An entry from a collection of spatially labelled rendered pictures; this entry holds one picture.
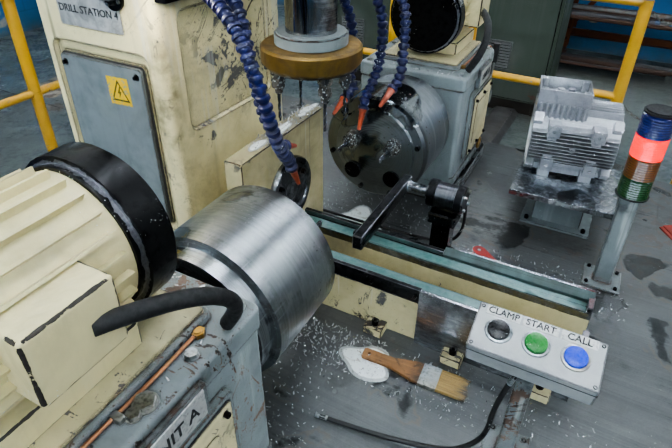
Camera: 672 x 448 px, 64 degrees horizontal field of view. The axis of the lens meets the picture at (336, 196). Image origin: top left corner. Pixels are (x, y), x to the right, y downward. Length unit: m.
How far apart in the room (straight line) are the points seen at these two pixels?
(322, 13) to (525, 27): 3.17
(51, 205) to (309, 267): 0.40
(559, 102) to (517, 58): 2.69
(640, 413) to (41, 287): 0.96
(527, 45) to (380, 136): 2.90
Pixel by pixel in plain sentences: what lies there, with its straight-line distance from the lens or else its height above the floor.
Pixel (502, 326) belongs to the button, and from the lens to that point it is 0.79.
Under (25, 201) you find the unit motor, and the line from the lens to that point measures 0.53.
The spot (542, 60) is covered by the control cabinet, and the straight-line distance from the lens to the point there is 4.06.
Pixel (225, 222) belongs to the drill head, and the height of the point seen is 1.16.
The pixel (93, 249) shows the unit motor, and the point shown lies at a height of 1.32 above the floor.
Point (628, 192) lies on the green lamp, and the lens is 1.22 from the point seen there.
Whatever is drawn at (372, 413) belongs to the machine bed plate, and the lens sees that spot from 1.00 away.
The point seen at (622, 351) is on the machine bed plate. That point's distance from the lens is 1.23.
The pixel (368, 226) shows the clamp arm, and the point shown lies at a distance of 1.00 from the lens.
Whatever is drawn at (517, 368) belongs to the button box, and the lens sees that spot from 0.79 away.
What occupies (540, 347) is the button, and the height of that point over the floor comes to 1.07.
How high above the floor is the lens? 1.61
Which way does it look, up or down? 33 degrees down
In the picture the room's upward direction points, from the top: 1 degrees clockwise
